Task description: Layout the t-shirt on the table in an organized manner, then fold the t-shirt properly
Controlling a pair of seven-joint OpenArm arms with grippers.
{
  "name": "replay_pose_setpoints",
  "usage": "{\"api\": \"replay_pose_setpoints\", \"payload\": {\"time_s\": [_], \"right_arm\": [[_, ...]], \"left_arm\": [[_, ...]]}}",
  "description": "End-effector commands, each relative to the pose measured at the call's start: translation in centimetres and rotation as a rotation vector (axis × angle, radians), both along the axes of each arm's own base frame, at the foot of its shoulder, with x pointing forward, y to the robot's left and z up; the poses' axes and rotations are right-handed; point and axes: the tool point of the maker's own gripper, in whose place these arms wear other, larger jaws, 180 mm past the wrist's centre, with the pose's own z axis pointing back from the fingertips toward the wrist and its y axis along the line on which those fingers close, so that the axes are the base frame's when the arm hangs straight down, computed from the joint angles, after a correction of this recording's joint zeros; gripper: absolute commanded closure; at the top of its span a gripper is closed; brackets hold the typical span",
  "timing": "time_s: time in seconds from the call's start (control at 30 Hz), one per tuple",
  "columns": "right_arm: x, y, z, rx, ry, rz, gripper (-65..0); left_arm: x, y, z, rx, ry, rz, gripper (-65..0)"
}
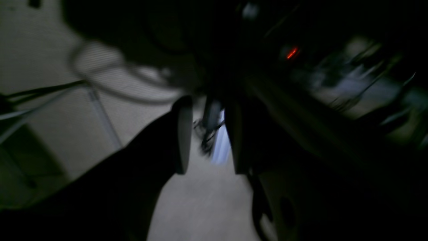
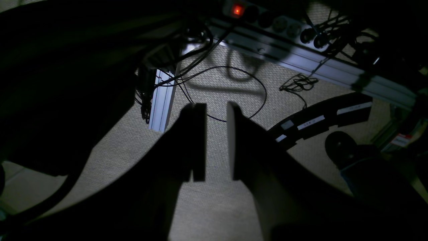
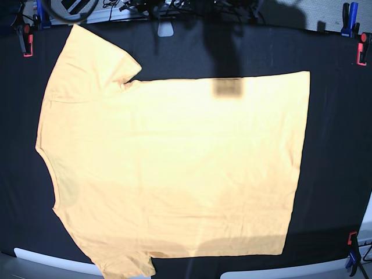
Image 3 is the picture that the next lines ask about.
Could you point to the grey camera stand base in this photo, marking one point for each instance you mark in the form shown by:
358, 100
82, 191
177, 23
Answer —
165, 29

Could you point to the yellow t-shirt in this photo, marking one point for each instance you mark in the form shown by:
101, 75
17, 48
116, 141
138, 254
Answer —
168, 168

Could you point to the blue clamp top right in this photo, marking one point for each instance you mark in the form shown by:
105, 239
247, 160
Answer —
349, 14

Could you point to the red black clamp right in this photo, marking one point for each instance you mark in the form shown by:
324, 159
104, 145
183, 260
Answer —
363, 48

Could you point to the red blue clamp bottom right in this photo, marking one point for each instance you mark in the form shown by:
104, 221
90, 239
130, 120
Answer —
354, 254

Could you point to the blue clamp top left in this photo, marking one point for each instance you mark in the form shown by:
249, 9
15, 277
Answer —
40, 15

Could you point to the red black clamp left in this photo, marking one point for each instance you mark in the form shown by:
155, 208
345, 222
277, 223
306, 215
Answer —
24, 33

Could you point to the red black clamp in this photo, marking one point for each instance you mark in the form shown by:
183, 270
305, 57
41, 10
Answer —
24, 33
363, 48

